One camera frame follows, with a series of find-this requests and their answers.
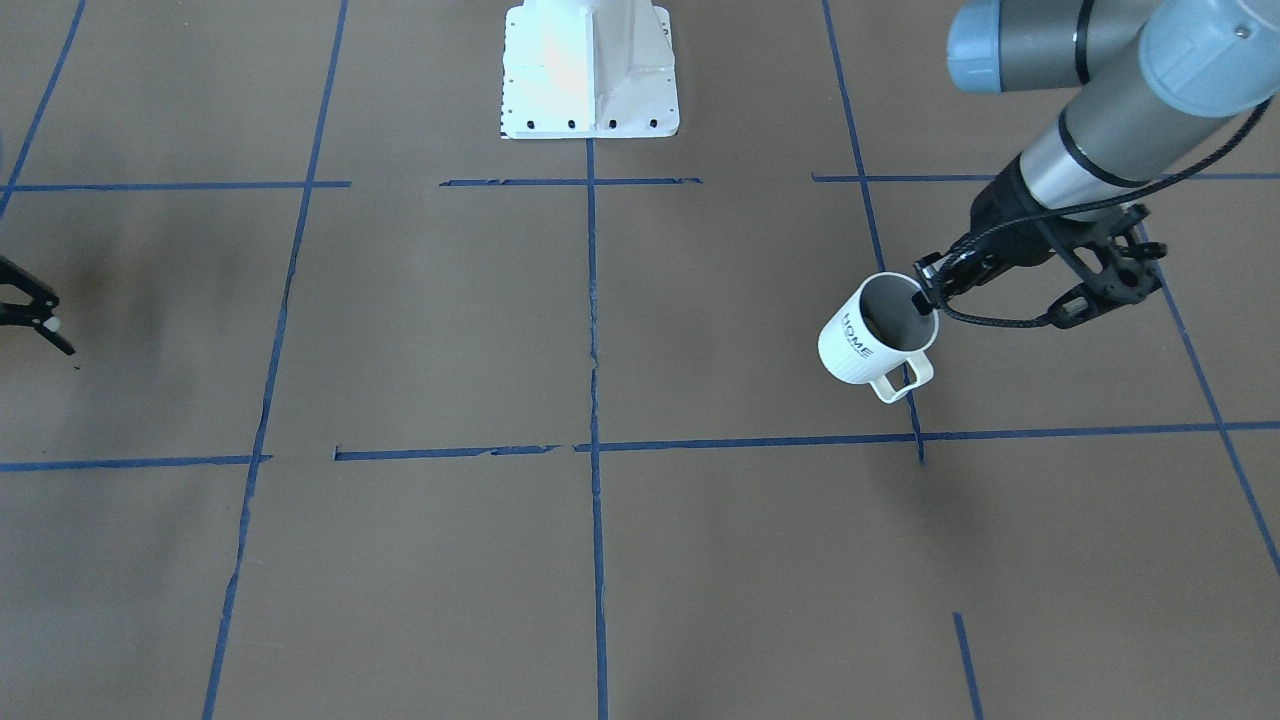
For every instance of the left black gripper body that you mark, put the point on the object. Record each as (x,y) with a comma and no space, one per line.
(1006,220)

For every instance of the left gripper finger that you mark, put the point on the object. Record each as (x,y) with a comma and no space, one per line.
(942,276)

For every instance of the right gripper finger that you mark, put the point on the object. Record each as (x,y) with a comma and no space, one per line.
(38,312)

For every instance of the white ribbed HOME mug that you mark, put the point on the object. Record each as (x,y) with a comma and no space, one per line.
(881,336)

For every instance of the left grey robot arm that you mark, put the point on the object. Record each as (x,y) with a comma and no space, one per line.
(1163,90)

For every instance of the brown paper table cover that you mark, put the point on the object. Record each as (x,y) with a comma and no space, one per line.
(376,414)

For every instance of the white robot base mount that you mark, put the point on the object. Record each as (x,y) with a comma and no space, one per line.
(588,69)

